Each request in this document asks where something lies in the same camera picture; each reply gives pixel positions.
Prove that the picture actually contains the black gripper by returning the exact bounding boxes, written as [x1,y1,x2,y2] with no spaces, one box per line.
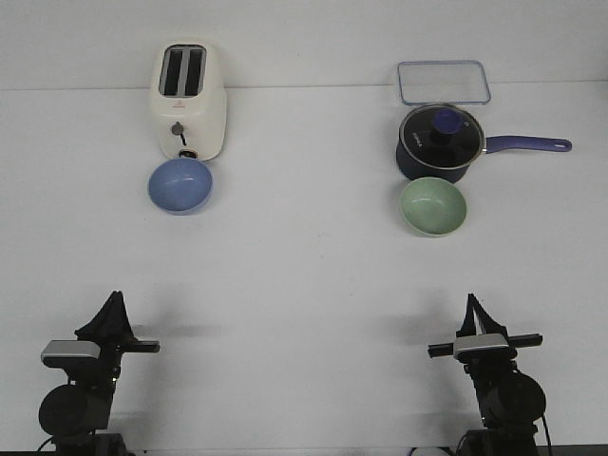
[74,291,160,380]
[427,293,542,373]

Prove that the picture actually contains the green bowl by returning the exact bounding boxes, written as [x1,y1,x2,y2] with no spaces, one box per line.
[398,177,468,238]

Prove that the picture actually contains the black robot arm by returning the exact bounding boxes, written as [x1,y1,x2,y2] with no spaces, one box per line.
[427,294,546,455]
[38,291,161,455]

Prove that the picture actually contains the blue bowl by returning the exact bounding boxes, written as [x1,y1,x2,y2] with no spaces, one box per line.
[147,158,214,216]

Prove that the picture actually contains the dark blue saucepan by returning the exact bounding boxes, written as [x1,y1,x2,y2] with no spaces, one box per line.
[395,104,572,183]

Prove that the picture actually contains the glass pot lid blue knob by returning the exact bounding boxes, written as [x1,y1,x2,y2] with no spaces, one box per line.
[400,104,485,170]

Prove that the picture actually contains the clear plastic container blue rim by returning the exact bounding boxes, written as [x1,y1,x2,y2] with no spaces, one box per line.
[397,60,491,106]

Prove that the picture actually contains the cream two-slot toaster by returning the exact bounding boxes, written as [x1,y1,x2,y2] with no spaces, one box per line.
[149,39,227,162]

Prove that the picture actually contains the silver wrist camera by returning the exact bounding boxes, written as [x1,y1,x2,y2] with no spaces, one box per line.
[41,340,101,368]
[452,333,509,362]

